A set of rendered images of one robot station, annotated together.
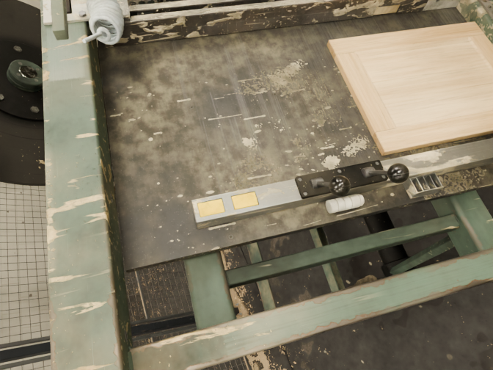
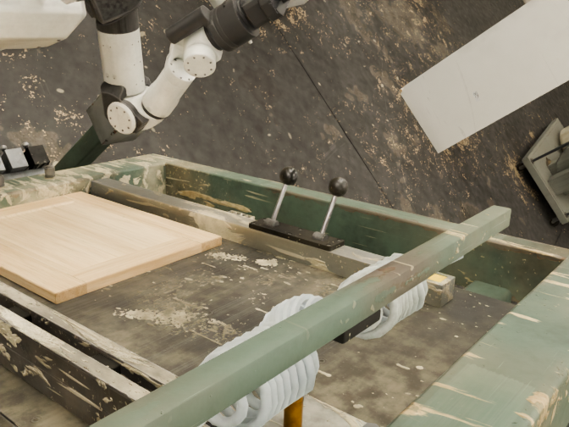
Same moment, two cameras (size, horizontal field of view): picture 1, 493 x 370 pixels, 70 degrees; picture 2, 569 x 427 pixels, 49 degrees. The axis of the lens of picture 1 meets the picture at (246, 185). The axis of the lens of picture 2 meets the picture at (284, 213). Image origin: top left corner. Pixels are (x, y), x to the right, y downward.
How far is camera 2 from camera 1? 125 cm
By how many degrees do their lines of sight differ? 86
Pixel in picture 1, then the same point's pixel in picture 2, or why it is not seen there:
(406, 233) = not seen: hidden behind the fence
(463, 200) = not seen: hidden behind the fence
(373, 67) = (85, 261)
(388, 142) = (206, 236)
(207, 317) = (495, 290)
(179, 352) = (542, 247)
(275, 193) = (360, 255)
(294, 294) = not seen: outside the picture
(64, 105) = (533, 352)
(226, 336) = (499, 238)
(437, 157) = (204, 210)
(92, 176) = (544, 292)
